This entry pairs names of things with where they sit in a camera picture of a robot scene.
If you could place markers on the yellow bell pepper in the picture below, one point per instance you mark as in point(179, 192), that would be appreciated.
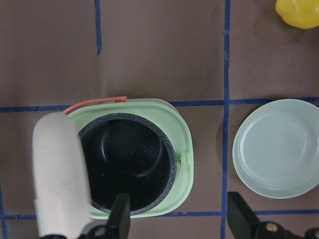
point(303, 14)

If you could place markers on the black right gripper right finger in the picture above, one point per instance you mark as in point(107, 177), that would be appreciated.
point(241, 219)

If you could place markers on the image right gripper black left finger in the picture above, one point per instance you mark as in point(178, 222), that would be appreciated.
point(118, 224)

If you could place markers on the green plate near yellow pepper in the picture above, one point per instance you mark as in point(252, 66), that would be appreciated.
point(276, 149)

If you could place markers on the white rice cooker orange handle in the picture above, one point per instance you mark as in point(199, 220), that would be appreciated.
point(86, 155)

